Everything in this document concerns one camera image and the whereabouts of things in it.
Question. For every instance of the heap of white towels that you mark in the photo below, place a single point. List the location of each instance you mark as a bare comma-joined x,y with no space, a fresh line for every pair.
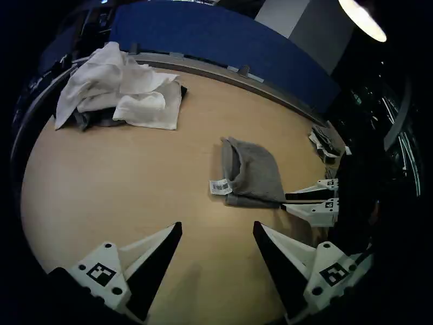
128,88

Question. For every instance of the black towel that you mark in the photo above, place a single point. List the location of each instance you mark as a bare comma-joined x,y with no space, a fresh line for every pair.
253,172

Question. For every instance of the stack of black towels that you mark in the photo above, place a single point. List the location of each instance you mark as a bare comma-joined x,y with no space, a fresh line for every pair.
326,142

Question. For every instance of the blue desk screen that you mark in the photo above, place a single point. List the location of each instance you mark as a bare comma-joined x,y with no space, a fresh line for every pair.
216,37

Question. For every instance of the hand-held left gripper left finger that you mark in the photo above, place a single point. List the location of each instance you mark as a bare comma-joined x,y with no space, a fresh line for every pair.
101,270

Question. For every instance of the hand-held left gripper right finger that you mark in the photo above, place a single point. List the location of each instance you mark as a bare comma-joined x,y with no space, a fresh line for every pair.
333,270

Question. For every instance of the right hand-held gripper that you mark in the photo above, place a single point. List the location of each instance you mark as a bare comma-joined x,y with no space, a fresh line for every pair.
355,203

